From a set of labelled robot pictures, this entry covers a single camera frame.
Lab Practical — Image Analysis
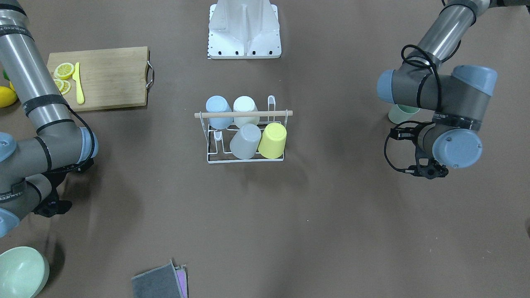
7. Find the lemon slice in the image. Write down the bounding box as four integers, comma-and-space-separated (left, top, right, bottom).
53, 79, 65, 93
59, 80, 71, 95
53, 62, 75, 80

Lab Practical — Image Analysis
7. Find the yellow plastic knife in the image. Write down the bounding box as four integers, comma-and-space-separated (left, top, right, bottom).
72, 62, 85, 105

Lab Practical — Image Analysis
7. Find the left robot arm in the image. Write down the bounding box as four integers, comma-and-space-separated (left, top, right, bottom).
377, 0, 529, 179

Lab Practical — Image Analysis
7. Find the whole yellow lemon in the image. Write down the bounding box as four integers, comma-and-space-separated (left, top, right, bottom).
0, 86, 18, 108

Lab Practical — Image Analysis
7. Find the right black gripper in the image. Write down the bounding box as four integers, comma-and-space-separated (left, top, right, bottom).
32, 160, 94, 218

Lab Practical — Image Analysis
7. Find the grey folded cloth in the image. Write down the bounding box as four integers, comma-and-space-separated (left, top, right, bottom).
131, 262, 185, 298

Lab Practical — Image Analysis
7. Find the mint green bowl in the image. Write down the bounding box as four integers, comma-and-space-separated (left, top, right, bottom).
0, 246, 50, 298

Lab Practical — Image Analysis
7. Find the wooden cutting board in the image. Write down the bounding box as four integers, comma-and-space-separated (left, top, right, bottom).
47, 46, 154, 112

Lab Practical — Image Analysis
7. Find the light blue cup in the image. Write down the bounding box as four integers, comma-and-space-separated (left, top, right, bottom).
205, 96, 233, 130

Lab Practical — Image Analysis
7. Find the wooden rack handle rod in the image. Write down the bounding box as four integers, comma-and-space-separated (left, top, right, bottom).
194, 110, 293, 119

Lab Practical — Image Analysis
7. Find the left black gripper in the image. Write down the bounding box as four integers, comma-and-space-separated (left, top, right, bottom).
390, 124, 449, 180

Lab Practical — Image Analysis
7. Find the yellow cup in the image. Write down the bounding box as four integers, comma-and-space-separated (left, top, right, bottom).
258, 123, 287, 159

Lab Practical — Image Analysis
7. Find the white cup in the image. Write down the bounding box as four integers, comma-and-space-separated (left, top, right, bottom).
233, 96, 260, 128

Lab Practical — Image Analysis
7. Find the mint green cup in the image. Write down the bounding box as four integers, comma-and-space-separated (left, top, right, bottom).
388, 104, 420, 124

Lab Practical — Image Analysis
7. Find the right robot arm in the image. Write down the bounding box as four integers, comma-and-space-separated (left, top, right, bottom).
0, 0, 99, 236

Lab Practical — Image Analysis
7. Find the white metal mount base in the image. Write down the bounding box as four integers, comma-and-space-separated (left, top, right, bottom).
207, 0, 282, 59

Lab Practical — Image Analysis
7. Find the grey cup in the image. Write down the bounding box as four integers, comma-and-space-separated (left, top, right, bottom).
229, 124, 262, 160

